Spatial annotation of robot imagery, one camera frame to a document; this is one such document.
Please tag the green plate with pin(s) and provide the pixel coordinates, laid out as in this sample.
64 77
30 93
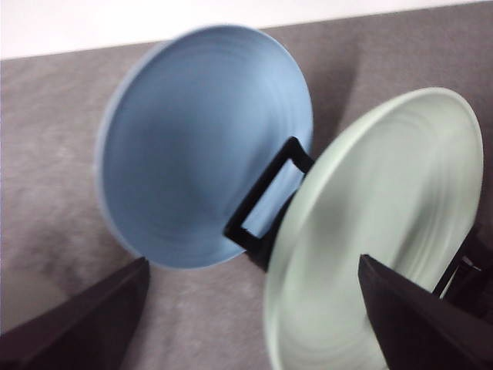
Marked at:
400 183

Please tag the blue plate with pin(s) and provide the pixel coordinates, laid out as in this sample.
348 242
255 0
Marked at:
189 130

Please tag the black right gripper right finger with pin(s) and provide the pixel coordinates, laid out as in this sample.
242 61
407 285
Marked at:
420 330

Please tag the black plate rack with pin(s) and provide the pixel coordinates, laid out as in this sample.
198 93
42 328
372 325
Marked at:
468 281

